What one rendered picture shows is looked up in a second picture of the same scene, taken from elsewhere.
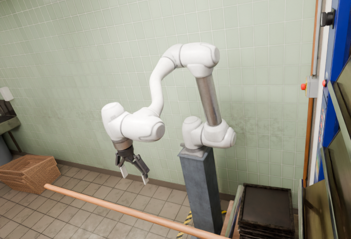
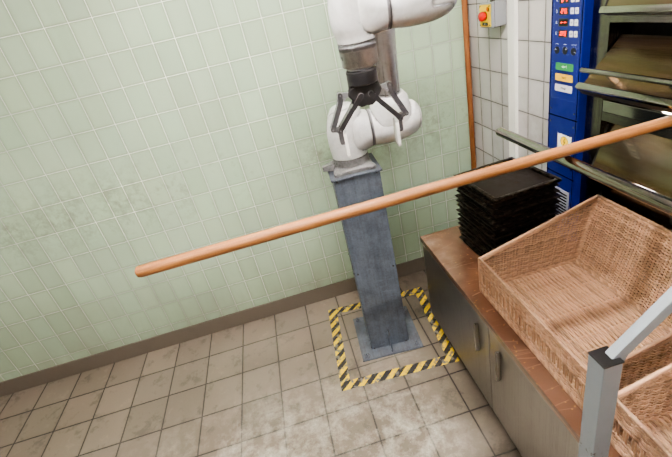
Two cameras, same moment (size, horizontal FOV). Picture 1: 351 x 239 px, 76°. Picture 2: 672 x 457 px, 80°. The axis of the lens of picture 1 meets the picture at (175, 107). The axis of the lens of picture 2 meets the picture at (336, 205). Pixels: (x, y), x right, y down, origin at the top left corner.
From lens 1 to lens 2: 1.05 m
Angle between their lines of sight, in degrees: 32
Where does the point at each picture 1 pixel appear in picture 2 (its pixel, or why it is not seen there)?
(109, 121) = not seen: outside the picture
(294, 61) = not seen: hidden behind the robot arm
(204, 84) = not seen: hidden behind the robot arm
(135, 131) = not seen: outside the picture
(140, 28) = not seen: outside the picture
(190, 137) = (353, 133)
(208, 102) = (389, 44)
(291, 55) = not seen: outside the picture
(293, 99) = (445, 65)
